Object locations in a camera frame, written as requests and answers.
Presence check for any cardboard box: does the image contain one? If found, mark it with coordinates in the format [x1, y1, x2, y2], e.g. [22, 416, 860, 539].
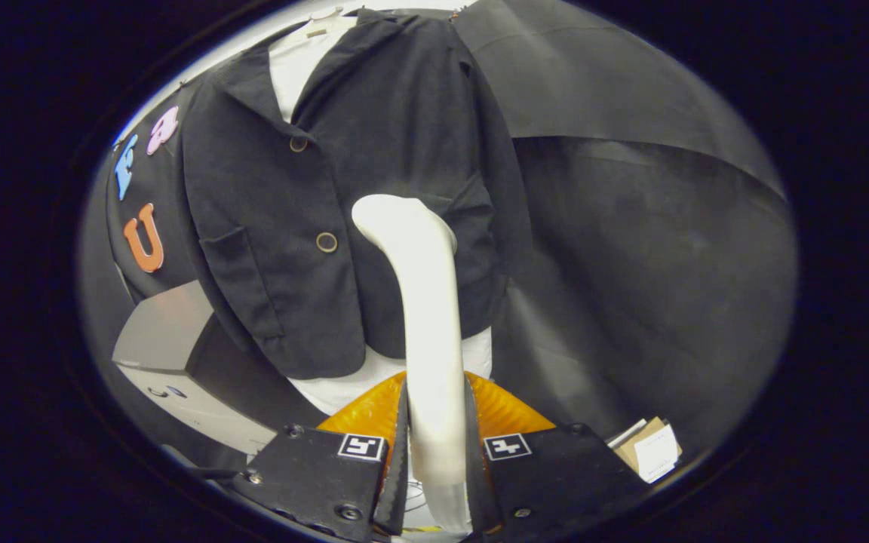
[608, 417, 683, 483]

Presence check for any black backdrop cloth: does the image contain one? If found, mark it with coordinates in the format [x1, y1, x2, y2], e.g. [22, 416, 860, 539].
[76, 0, 799, 472]

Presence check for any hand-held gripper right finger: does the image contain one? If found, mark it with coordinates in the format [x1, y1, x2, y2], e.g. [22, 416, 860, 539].
[465, 371, 650, 538]

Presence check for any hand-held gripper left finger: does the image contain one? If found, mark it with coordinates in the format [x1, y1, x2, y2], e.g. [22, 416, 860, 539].
[227, 371, 410, 542]

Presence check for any grey drawer cabinet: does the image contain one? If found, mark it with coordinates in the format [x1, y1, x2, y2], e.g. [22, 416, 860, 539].
[112, 281, 330, 457]

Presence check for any black jacket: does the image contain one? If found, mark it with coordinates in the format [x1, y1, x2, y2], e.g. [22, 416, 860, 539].
[182, 9, 533, 380]

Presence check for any white mannequin torso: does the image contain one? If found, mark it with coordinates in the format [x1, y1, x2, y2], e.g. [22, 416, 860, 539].
[269, 14, 493, 417]

